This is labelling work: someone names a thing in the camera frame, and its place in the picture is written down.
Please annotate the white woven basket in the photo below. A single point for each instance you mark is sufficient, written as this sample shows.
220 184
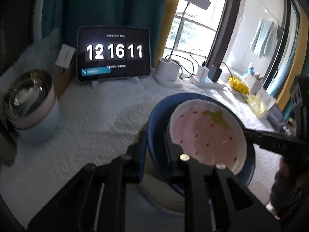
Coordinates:
252 83

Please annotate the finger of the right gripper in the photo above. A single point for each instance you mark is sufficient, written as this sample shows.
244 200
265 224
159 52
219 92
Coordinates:
253 136

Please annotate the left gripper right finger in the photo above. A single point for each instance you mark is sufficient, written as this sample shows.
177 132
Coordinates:
175 166

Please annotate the yellow wet wipes pack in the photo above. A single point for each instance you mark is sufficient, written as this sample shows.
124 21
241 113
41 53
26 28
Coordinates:
238 85

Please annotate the operator right hand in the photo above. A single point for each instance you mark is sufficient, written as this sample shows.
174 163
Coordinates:
284 168

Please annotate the white textured tablecloth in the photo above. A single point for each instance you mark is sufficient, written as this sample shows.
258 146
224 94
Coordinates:
97 124

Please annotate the beige plate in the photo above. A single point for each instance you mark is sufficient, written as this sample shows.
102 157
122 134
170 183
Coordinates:
158 193

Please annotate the black power adapter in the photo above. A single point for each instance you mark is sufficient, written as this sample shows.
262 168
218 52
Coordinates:
214 73

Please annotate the white power strip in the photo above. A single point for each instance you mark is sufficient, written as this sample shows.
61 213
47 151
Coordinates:
207 83

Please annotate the small white box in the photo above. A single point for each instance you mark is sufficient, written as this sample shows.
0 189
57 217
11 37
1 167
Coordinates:
65 56

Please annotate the grey folded cloth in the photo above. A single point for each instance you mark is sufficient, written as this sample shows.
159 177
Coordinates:
275 118

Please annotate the stacked steel pastel bowls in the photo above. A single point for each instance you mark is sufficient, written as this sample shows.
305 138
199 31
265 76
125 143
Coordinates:
32 107

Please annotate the yellow tissue pack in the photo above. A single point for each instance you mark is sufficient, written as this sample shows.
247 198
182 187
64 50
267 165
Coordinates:
261 103

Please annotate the large blue bowl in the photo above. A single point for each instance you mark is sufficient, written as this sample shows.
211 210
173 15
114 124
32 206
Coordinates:
158 124

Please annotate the pink strawberry bowl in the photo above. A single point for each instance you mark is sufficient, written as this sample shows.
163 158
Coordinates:
208 133

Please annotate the hanging light blue towel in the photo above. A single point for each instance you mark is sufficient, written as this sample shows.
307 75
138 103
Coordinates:
263 38

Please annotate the white phone charger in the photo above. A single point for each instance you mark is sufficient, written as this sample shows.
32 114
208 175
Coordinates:
202 72

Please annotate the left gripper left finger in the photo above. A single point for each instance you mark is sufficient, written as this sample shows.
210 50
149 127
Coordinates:
135 166

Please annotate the tablet showing clock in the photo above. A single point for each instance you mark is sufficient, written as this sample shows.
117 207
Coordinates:
112 52

